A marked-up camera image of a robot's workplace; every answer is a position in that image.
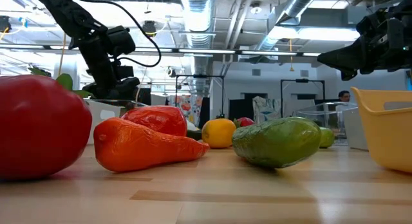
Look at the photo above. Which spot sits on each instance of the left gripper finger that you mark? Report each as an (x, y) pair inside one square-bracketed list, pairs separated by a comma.
[(99, 92), (128, 87)]

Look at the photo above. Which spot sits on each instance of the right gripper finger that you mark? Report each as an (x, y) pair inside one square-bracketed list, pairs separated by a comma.
[(349, 74), (344, 58)]

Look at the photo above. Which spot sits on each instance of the red bell pepper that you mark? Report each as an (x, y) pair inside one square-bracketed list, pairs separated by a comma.
[(157, 119)]

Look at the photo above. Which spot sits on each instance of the orange carrot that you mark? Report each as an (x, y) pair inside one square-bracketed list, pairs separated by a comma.
[(135, 146)]

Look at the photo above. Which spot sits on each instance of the green lime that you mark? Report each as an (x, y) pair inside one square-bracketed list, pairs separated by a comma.
[(327, 137)]

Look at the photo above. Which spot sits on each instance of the light green cucumber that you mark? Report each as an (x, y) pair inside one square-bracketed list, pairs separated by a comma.
[(277, 142)]

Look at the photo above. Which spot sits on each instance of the yellow lemon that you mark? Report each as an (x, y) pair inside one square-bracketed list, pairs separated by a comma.
[(219, 134)]

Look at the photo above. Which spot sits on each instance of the white plastic basket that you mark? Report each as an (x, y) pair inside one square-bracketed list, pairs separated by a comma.
[(96, 108)]

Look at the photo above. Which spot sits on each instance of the clear plastic bin with label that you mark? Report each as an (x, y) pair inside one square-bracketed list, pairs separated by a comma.
[(135, 105)]

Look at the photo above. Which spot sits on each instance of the person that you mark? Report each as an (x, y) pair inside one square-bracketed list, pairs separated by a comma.
[(344, 96)]

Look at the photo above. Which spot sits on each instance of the bright rectangular ceiling light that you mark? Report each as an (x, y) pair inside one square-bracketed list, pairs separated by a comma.
[(315, 33)]

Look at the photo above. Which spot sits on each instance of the gray plastic basket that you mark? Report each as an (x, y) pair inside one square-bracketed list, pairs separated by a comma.
[(354, 130)]

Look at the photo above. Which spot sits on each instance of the colourful floral cloth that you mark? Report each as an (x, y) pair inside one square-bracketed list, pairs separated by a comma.
[(193, 106)]

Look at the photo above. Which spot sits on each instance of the yellow plastic basket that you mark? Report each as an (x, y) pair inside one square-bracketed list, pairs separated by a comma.
[(386, 137)]

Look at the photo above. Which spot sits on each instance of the white cloth with blue print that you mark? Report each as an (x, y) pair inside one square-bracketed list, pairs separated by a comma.
[(265, 111)]

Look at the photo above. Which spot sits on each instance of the small black background robot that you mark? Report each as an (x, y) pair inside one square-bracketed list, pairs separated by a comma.
[(220, 115)]

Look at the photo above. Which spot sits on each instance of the black ceiling-mounted device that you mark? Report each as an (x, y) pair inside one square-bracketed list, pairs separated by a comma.
[(4, 24)]

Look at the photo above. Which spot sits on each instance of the round white ceiling fixture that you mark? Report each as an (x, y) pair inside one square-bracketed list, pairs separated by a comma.
[(256, 9)]

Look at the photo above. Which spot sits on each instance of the black panel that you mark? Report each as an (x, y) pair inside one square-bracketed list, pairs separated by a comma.
[(239, 109)]

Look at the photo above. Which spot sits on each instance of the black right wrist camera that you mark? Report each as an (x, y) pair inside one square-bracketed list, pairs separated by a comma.
[(370, 22)]

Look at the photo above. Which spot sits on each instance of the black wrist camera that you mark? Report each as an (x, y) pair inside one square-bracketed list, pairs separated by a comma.
[(370, 22), (122, 40)]

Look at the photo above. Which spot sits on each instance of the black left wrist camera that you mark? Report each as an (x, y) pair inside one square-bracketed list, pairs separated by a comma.
[(122, 40)]

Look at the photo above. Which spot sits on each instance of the gray wall vent grille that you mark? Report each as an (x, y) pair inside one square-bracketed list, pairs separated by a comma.
[(256, 72), (304, 73)]

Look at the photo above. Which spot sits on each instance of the round black-white ceiling camera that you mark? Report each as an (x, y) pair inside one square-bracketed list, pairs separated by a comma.
[(171, 72)]

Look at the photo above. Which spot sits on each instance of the black frame stand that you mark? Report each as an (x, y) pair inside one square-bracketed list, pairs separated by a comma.
[(199, 76), (302, 80)]

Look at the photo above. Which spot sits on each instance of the black ceiling camera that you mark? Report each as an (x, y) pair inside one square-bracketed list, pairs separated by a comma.
[(149, 27)]

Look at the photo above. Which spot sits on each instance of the slanted silver ventilation duct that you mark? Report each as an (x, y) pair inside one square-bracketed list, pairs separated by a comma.
[(299, 5)]

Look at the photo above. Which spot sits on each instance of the long ceiling light rail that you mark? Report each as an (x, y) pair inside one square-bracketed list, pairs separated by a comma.
[(206, 51)]

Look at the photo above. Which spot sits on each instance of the wide silver ventilation duct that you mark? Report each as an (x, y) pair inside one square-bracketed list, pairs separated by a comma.
[(198, 18)]

